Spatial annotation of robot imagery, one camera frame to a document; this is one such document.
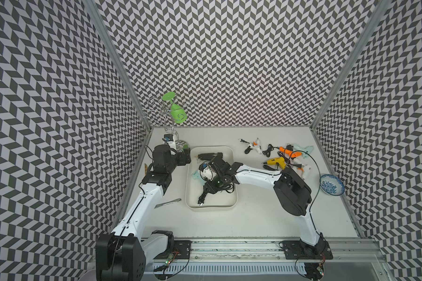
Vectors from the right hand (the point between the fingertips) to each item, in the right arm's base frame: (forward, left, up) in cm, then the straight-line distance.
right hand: (208, 189), depth 88 cm
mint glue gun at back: (+24, -58, 0) cm, 63 cm away
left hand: (+12, +12, +17) cm, 24 cm away
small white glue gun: (+28, -28, 0) cm, 40 cm away
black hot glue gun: (+21, 0, 0) cm, 21 cm away
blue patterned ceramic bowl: (+3, -65, -3) cm, 65 cm away
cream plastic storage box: (-6, -2, -1) cm, 6 cm away
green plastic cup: (+35, +17, +20) cm, 44 cm away
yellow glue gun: (+18, -41, -1) cm, 44 cm away
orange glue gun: (+26, -48, -4) cm, 55 cm away
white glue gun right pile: (+13, -50, -2) cm, 52 cm away
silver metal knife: (-6, +24, -5) cm, 25 cm away
